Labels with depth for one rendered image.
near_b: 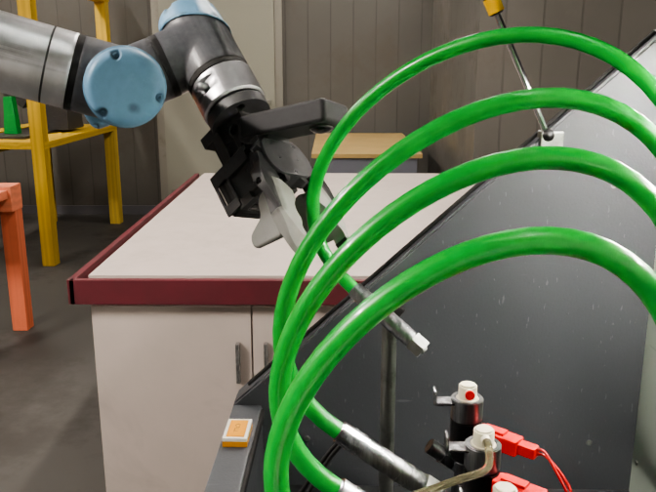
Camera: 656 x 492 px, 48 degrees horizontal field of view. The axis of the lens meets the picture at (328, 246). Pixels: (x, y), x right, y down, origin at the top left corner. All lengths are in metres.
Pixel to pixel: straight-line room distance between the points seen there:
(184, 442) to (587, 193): 1.51
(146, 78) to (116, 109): 0.04
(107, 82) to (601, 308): 0.66
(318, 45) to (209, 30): 5.89
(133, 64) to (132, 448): 1.63
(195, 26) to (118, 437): 1.54
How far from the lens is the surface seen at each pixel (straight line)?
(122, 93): 0.73
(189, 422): 2.16
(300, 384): 0.39
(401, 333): 0.75
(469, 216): 0.94
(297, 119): 0.77
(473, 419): 0.67
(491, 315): 0.98
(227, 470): 0.88
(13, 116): 5.80
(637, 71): 0.66
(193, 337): 2.05
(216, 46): 0.87
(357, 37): 6.76
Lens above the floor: 1.40
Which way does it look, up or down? 14 degrees down
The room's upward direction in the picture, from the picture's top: straight up
